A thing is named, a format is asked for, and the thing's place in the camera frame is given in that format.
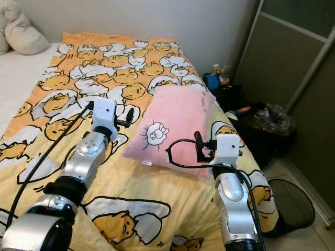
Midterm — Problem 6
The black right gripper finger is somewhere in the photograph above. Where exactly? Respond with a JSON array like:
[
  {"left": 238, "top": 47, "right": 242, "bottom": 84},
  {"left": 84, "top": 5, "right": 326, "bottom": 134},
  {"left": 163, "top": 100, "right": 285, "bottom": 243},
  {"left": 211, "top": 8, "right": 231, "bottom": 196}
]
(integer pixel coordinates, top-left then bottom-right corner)
[{"left": 193, "top": 131, "right": 205, "bottom": 163}]

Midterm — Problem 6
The pink pillow with egg print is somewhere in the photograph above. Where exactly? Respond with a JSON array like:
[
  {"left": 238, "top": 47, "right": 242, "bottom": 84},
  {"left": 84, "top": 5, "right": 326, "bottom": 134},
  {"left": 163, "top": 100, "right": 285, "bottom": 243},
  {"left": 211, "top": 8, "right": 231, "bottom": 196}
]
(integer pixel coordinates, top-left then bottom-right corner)
[{"left": 123, "top": 84, "right": 216, "bottom": 178}]

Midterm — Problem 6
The yellow egg cartoon blanket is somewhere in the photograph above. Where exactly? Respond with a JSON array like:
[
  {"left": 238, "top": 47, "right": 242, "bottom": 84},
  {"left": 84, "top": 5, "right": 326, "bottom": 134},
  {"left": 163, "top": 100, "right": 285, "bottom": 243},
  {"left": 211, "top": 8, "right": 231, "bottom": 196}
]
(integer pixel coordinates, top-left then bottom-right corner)
[{"left": 0, "top": 31, "right": 275, "bottom": 251}]

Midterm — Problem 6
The black nightstand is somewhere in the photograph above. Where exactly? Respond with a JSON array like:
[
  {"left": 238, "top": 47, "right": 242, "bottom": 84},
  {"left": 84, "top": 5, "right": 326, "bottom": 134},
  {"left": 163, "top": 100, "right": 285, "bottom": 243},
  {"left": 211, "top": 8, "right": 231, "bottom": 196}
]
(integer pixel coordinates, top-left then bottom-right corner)
[{"left": 202, "top": 86, "right": 241, "bottom": 113}]

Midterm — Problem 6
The black bin with plastic bag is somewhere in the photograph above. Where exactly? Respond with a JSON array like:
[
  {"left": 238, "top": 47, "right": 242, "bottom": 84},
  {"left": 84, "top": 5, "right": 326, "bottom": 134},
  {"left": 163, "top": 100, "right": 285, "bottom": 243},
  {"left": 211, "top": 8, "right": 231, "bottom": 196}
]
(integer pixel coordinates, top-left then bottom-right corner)
[{"left": 233, "top": 102, "right": 296, "bottom": 168}]

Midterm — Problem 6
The small blue container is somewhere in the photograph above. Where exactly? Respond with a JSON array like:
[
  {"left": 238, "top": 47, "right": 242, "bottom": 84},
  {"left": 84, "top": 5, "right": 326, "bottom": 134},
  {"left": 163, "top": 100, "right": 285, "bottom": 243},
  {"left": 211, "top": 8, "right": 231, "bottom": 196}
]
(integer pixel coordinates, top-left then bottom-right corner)
[{"left": 204, "top": 74, "right": 220, "bottom": 90}]

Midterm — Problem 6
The black mesh basket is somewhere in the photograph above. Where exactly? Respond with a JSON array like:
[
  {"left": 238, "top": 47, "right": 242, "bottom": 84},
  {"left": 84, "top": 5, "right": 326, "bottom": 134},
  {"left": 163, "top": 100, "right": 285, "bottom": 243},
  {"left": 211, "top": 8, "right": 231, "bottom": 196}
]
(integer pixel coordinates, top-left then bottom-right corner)
[{"left": 262, "top": 178, "right": 316, "bottom": 238}]

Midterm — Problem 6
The white bed sheet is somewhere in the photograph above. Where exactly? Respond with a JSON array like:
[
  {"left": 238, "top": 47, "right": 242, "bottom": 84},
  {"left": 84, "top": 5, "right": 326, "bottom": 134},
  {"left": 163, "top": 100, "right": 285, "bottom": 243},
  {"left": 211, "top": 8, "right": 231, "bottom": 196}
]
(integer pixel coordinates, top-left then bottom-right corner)
[{"left": 0, "top": 42, "right": 61, "bottom": 136}]

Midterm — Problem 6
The grey sliding wardrobe door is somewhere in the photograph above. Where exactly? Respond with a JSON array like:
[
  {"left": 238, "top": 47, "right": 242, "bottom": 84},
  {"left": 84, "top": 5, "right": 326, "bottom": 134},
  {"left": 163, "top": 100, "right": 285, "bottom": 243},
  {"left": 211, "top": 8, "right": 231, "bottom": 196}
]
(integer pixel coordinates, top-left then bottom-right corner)
[{"left": 233, "top": 0, "right": 335, "bottom": 157}]

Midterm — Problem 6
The beige plush pillow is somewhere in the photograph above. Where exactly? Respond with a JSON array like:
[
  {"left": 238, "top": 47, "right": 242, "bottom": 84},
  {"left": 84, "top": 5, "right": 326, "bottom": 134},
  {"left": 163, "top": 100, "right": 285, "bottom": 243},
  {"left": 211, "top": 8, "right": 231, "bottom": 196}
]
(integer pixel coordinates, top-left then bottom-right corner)
[{"left": 0, "top": 0, "right": 50, "bottom": 55}]

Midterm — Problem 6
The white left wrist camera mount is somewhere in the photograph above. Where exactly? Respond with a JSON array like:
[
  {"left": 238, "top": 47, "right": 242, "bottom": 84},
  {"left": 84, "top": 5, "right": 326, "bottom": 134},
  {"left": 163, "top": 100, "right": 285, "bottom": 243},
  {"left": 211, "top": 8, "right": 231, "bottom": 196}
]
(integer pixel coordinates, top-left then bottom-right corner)
[{"left": 92, "top": 98, "right": 118, "bottom": 130}]

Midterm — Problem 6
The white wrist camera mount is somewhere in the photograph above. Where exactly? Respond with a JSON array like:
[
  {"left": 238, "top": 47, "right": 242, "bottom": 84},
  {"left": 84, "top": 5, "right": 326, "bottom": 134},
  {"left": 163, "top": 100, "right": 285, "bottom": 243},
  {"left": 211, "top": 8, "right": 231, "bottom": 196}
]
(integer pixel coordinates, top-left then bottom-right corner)
[
  {"left": 213, "top": 133, "right": 243, "bottom": 168},
  {"left": 92, "top": 98, "right": 118, "bottom": 130}
]

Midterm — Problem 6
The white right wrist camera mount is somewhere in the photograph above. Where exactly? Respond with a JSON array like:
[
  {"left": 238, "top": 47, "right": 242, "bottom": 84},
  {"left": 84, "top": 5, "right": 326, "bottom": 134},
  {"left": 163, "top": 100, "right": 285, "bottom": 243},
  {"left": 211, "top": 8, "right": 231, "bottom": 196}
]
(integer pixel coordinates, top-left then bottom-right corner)
[{"left": 213, "top": 133, "right": 243, "bottom": 168}]

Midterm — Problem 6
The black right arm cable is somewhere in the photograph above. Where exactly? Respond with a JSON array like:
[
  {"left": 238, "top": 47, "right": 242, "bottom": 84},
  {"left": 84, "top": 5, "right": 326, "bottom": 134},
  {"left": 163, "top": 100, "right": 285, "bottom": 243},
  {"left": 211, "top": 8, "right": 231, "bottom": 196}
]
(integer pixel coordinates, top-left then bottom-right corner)
[{"left": 165, "top": 139, "right": 267, "bottom": 247}]

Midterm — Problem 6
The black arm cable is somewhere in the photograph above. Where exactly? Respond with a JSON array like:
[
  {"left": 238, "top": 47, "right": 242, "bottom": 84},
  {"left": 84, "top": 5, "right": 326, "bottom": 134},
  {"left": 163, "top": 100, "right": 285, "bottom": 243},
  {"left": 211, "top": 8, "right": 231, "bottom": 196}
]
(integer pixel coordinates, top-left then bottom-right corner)
[
  {"left": 3, "top": 102, "right": 95, "bottom": 236},
  {"left": 165, "top": 139, "right": 267, "bottom": 247}
]

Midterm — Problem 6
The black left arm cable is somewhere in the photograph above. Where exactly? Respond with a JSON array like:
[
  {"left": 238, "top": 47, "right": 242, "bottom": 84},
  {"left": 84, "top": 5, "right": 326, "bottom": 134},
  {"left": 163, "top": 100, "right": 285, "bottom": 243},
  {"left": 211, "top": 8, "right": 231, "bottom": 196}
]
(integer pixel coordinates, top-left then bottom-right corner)
[{"left": 3, "top": 102, "right": 95, "bottom": 236}]

